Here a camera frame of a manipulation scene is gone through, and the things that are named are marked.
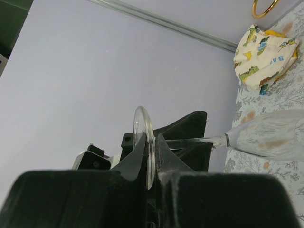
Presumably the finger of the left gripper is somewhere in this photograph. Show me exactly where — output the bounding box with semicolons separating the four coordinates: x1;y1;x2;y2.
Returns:
170;143;213;172
121;111;207;154

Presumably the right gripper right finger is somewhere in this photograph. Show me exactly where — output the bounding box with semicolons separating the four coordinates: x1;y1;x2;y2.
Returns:
155;134;300;228

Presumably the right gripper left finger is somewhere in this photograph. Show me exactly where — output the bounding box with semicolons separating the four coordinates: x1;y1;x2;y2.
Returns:
0;135;147;228

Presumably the plain clear flute glass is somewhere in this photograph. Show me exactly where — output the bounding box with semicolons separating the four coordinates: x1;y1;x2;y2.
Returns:
133;106;304;189

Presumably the gold wine glass rack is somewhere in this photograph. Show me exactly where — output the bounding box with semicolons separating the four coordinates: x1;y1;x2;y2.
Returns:
251;0;279;19

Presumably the dinosaur print cloth bag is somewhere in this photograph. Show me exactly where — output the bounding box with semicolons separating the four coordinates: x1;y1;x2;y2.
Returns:
234;24;300;95

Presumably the floral table mat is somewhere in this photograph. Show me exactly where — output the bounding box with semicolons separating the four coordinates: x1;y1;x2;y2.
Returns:
224;3;304;216

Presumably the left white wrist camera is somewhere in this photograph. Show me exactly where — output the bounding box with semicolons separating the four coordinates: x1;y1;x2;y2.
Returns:
72;144;121;171

